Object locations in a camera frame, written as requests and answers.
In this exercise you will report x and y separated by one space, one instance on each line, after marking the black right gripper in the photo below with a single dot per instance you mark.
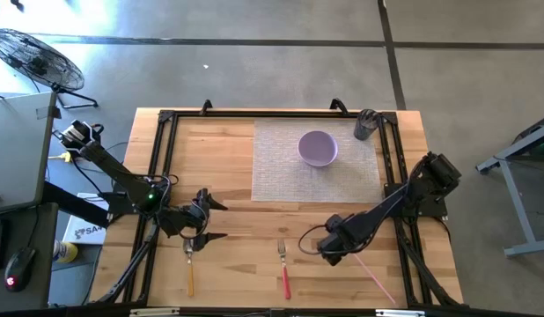
340 238

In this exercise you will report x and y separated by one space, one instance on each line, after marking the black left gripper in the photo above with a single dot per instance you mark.
184 218

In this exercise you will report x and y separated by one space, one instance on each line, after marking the pink utensil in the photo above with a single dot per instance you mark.
373 278

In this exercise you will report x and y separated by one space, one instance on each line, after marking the lavender plastic bowl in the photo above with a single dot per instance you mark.
318 149

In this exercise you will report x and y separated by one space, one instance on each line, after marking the dark patterned glass tumbler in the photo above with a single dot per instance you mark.
365 125

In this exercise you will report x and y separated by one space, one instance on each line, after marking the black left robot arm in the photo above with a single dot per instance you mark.
118 169

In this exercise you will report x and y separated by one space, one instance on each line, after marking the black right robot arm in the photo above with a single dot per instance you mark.
386 209

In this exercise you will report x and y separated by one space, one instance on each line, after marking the grey woven placemat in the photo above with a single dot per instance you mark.
281 180

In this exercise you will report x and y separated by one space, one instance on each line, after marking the white printed cardboard box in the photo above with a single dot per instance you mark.
87 231

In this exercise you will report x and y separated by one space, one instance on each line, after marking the yellow capped bottle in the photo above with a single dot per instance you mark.
66 252

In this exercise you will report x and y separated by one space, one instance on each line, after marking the yellow power plug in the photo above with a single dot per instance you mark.
66 156

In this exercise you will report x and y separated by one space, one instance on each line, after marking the black computer mouse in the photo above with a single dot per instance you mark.
19 268

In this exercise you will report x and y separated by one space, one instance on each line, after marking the black floor fan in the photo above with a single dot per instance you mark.
36 59

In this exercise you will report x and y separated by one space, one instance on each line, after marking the black aluminium table frame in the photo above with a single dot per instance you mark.
166 145

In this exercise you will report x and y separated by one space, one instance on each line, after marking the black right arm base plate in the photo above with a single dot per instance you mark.
430 210

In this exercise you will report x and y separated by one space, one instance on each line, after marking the grey metal table frame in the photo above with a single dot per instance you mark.
516 207

